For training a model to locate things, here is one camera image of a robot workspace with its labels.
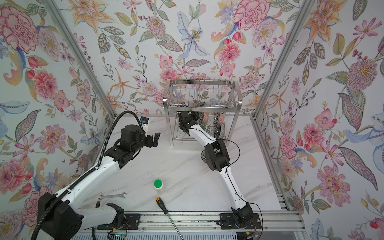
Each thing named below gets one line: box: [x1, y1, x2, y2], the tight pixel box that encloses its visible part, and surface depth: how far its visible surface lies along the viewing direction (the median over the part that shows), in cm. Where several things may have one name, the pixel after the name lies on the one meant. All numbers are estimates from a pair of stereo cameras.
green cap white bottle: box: [153, 179, 166, 195], surface depth 78 cm
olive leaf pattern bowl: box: [203, 112, 210, 124], surface depth 106 cm
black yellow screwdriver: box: [155, 197, 184, 240], surface depth 79 cm
